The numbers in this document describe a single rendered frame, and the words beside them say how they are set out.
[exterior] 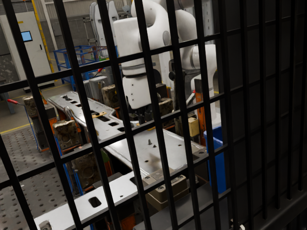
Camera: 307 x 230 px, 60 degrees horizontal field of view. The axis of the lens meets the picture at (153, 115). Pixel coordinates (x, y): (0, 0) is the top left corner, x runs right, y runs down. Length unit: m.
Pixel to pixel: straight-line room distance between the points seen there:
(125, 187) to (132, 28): 0.43
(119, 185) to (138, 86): 0.30
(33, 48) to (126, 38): 7.19
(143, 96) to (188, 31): 0.53
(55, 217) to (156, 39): 0.51
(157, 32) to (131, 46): 0.08
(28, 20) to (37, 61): 1.06
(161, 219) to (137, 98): 0.39
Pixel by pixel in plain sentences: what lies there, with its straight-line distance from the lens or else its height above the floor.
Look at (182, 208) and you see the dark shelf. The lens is 0.58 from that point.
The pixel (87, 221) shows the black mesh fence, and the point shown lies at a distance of 0.21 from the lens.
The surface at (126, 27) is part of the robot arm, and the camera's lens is 0.78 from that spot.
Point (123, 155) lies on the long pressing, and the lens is 0.87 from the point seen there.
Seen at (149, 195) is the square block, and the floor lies 1.03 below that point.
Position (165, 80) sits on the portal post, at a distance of 5.24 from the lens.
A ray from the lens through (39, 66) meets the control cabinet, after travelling 7.96.
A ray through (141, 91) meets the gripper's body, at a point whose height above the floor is 1.20.
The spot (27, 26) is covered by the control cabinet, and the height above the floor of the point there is 1.65.
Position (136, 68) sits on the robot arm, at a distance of 0.79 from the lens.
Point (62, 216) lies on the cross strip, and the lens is 0.70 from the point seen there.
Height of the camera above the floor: 1.40
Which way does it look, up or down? 20 degrees down
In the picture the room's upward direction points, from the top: 10 degrees counter-clockwise
